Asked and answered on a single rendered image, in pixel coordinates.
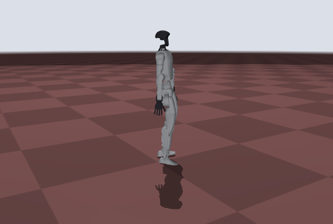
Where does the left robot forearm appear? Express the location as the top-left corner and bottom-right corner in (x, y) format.
(169, 74), (175, 90)

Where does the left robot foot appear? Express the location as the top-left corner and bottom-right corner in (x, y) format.
(157, 150), (175, 157)

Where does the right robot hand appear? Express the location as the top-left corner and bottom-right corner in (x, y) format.
(154, 96), (165, 115)

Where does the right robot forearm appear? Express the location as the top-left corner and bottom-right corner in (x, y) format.
(156, 74), (163, 101)

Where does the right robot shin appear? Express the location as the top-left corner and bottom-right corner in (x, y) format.
(161, 128), (173, 160)

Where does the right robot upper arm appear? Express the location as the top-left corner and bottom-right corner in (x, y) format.
(156, 53), (165, 81)

